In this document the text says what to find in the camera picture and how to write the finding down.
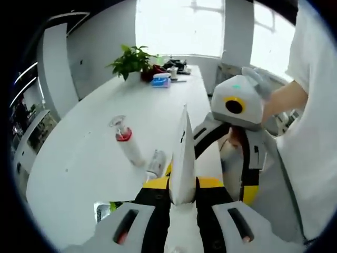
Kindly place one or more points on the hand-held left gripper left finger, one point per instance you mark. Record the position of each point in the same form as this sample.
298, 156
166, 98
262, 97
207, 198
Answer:
126, 226

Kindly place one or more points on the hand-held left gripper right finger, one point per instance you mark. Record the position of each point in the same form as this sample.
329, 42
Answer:
237, 232

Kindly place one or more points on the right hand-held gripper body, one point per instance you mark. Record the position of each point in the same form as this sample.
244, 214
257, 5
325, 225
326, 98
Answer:
247, 92

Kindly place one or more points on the dark green skincare sachet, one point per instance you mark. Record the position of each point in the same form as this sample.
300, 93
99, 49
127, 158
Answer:
101, 213

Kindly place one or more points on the white skincare tube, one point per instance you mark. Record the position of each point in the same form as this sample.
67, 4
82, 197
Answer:
183, 158

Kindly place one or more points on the small white spray bottle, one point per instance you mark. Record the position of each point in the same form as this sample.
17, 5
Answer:
156, 162

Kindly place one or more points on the red-collared skincare pump bottle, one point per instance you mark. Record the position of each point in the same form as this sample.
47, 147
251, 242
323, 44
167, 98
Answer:
130, 147

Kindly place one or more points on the person's right hand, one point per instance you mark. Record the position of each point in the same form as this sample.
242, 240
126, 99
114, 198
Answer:
237, 138

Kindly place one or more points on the grey mesh chair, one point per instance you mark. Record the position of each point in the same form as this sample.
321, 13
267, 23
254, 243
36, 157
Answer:
281, 189

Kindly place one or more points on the white cup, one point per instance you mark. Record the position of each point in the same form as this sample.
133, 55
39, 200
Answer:
174, 73

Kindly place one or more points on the blue tissue box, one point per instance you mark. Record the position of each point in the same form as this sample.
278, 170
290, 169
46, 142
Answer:
161, 81

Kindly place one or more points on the black device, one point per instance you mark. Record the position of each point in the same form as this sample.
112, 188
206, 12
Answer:
176, 65

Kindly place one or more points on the green potted plant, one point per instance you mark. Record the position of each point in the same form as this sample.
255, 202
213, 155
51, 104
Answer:
133, 62

